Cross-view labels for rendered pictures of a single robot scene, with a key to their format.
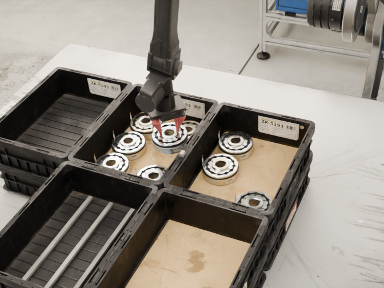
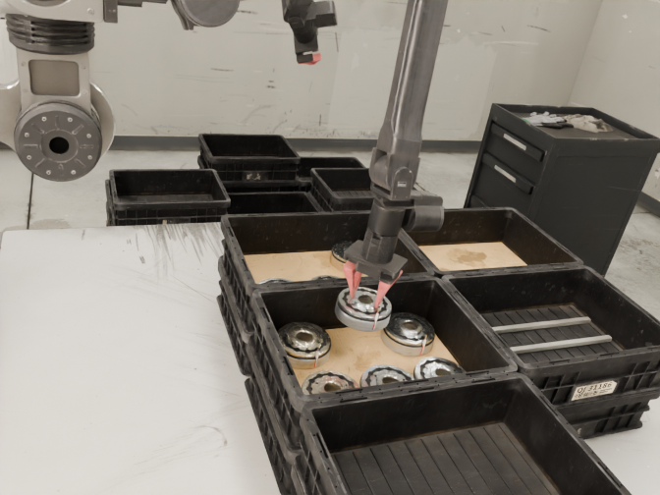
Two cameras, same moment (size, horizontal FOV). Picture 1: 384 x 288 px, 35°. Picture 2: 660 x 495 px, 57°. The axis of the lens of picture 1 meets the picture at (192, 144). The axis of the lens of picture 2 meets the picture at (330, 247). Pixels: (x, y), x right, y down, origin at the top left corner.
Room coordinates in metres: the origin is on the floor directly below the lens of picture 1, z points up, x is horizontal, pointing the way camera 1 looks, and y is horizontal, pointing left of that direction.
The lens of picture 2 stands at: (2.18, 0.58, 1.56)
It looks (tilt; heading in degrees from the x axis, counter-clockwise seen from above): 29 degrees down; 218
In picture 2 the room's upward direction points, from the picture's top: 10 degrees clockwise
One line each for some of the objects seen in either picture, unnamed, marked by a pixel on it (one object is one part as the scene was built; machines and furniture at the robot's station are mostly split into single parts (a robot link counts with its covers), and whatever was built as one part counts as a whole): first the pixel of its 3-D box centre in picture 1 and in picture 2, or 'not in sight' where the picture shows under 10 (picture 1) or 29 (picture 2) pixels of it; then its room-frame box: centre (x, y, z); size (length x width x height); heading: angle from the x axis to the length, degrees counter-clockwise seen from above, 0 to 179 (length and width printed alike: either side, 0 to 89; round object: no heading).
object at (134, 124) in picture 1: (146, 122); (332, 391); (1.54, 0.14, 0.86); 0.10 x 0.10 x 0.01
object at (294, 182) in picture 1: (243, 169); (320, 268); (1.27, -0.14, 0.87); 0.40 x 0.30 x 0.11; 152
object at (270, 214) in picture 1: (243, 155); (323, 248); (1.27, -0.14, 0.92); 0.40 x 0.30 x 0.02; 152
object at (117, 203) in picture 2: not in sight; (168, 238); (0.96, -1.15, 0.37); 0.40 x 0.30 x 0.45; 153
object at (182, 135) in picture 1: (169, 134); (364, 302); (1.38, 0.06, 0.93); 0.10 x 0.10 x 0.01
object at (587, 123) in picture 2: not in sight; (587, 121); (-0.70, -0.30, 0.88); 0.29 x 0.22 x 0.03; 153
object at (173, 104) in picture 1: (164, 100); (378, 247); (1.38, 0.07, 1.05); 0.10 x 0.07 x 0.07; 106
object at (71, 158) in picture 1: (146, 131); (379, 333); (1.42, 0.13, 0.92); 0.40 x 0.30 x 0.02; 152
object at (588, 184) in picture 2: not in sight; (544, 211); (-0.58, -0.31, 0.45); 0.60 x 0.45 x 0.90; 153
